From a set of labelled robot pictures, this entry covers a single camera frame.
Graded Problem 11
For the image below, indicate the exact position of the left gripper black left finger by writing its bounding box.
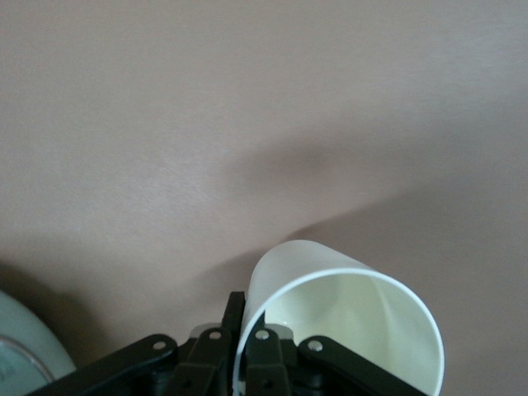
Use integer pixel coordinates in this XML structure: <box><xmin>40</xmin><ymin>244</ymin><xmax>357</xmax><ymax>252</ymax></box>
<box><xmin>221</xmin><ymin>290</ymin><xmax>247</xmax><ymax>347</ymax></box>

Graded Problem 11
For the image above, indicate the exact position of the white plastic cup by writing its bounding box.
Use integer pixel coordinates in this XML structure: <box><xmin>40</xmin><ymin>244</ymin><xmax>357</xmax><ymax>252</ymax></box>
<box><xmin>237</xmin><ymin>238</ymin><xmax>446</xmax><ymax>396</ymax></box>

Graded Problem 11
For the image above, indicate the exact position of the grey green electric cooker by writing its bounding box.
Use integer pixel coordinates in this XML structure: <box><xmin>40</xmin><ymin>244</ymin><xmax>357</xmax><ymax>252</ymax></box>
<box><xmin>0</xmin><ymin>288</ymin><xmax>78</xmax><ymax>396</ymax></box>

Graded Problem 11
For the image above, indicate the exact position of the glass cooker lid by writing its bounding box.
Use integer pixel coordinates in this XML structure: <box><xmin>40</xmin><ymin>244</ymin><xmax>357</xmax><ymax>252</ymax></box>
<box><xmin>0</xmin><ymin>336</ymin><xmax>54</xmax><ymax>396</ymax></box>

